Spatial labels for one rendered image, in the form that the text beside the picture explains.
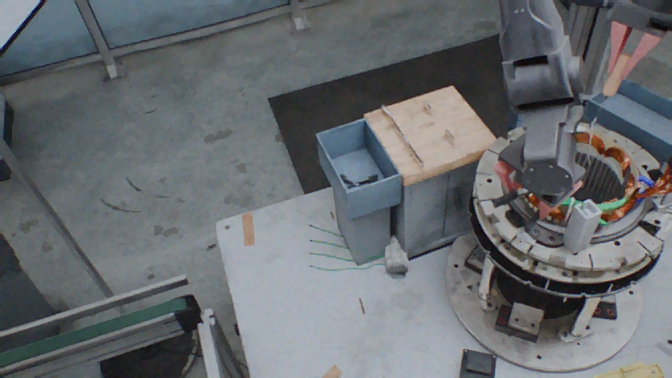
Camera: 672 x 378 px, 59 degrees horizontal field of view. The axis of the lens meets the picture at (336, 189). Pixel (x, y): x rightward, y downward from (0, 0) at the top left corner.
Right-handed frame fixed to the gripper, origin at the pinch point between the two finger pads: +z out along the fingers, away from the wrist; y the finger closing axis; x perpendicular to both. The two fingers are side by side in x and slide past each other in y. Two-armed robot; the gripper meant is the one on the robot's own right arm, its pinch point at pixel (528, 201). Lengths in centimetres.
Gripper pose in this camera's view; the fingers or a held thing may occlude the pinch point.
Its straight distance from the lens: 93.6
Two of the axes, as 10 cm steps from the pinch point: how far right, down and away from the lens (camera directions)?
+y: 6.4, 5.8, -5.0
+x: 7.6, -5.4, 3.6
